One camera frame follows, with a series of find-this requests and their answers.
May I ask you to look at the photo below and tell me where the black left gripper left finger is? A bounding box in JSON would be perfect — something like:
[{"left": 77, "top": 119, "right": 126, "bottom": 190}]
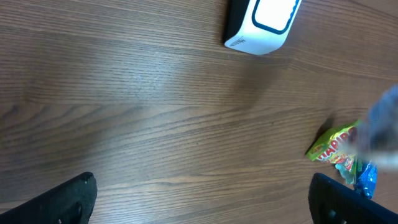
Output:
[{"left": 1, "top": 172, "right": 97, "bottom": 224}]

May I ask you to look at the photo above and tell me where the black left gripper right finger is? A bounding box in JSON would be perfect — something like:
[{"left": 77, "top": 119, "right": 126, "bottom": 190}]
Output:
[{"left": 308, "top": 173, "right": 397, "bottom": 224}]

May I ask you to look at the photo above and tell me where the blue cookie pack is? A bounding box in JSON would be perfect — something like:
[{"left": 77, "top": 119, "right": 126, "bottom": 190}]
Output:
[{"left": 354, "top": 160, "right": 378, "bottom": 199}]

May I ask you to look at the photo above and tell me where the green yellow candy bag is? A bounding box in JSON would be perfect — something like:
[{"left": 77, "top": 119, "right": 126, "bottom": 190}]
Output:
[{"left": 306, "top": 121, "right": 359, "bottom": 174}]

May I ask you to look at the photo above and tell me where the pale green wipes packet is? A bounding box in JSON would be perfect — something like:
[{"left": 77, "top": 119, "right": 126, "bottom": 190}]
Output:
[{"left": 335, "top": 159, "right": 363, "bottom": 185}]

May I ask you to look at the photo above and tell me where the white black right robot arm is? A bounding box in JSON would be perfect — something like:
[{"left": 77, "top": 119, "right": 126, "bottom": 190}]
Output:
[{"left": 340, "top": 85, "right": 397, "bottom": 170}]

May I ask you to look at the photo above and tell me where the white barcode scanner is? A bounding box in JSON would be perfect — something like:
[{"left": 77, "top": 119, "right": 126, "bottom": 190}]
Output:
[{"left": 224, "top": 0, "right": 301, "bottom": 55}]

